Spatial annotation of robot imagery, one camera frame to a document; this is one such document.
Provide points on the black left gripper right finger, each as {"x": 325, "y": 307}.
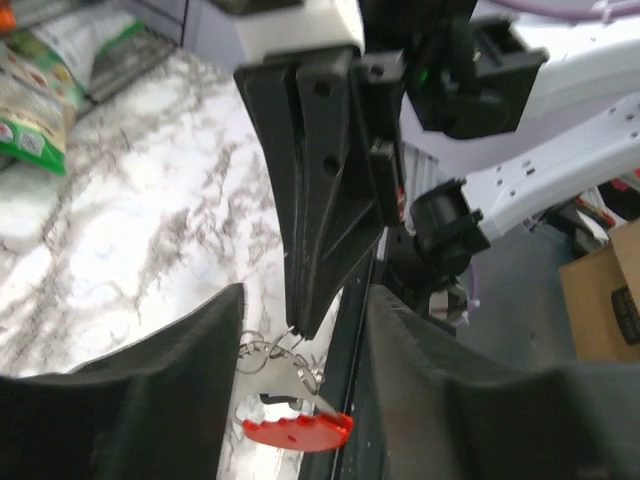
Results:
{"x": 451, "y": 413}

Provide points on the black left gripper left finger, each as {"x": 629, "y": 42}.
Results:
{"x": 154, "y": 410}

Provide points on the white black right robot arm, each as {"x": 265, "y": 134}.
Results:
{"x": 469, "y": 78}

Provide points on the cardboard box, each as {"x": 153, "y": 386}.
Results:
{"x": 601, "y": 292}

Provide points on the green white snack packet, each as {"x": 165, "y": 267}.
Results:
{"x": 46, "y": 72}

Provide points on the black metal base rail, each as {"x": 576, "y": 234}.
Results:
{"x": 349, "y": 381}

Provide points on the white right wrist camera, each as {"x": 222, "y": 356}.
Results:
{"x": 267, "y": 28}

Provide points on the black wire basket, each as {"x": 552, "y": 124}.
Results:
{"x": 163, "y": 25}

